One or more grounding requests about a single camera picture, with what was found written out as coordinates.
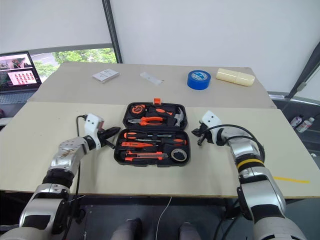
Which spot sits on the blue tape roll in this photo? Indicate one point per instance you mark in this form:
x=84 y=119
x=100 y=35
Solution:
x=197 y=85

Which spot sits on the orange black utility knife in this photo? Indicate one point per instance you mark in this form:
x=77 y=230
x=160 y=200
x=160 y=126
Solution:
x=145 y=155

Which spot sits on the black window frame post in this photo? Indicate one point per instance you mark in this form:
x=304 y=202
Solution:
x=112 y=32

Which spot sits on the clear plastic bottle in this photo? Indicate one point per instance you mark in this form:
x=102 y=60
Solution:
x=297 y=121
x=305 y=125

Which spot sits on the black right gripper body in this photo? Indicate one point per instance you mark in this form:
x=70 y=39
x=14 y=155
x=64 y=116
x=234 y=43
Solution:
x=206 y=133

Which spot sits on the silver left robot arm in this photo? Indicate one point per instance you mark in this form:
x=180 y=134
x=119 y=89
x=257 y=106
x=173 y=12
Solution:
x=65 y=155

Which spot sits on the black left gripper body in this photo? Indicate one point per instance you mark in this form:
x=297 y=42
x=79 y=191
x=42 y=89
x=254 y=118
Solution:
x=103 y=137

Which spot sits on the small white card box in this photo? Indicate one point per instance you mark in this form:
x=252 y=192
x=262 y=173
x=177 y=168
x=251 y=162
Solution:
x=106 y=75

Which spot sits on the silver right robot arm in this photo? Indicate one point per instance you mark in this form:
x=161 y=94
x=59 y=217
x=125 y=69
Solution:
x=260 y=190

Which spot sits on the cream cylindrical case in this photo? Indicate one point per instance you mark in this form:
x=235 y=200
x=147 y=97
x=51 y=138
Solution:
x=235 y=77

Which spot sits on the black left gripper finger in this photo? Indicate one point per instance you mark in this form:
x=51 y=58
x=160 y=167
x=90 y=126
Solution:
x=110 y=143
x=113 y=131

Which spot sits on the black table frame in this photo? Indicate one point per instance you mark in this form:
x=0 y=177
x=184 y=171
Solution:
x=125 y=201

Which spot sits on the orange voltage tester pen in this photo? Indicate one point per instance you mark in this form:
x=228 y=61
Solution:
x=135 y=144

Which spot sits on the black electrical tape roll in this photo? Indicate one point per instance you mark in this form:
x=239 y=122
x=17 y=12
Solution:
x=174 y=155

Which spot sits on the orange black tape measure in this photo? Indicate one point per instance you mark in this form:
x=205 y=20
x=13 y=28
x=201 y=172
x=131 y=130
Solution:
x=137 y=109

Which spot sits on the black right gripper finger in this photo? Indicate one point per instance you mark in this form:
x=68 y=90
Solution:
x=198 y=132
x=200 y=141

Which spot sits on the black tool case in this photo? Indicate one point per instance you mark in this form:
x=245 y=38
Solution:
x=150 y=163

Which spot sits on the black slanted pole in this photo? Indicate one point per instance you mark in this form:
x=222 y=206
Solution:
x=306 y=72

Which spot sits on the open laptop computer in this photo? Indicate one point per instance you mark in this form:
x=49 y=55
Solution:
x=17 y=75

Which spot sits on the Phillips orange-black screwdriver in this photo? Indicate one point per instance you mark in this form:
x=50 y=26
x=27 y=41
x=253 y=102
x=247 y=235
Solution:
x=180 y=142

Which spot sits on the long slotted orange-black screwdriver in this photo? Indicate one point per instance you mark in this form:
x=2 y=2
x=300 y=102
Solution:
x=130 y=135

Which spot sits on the yellow tape strip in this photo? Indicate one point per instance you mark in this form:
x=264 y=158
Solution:
x=291 y=179

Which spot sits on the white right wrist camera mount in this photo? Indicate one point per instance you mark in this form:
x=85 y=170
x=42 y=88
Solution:
x=211 y=119

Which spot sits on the steel claw hammer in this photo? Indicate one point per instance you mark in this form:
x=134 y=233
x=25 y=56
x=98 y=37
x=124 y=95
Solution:
x=178 y=118

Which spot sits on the clear plastic packet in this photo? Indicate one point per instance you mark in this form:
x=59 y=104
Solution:
x=151 y=78

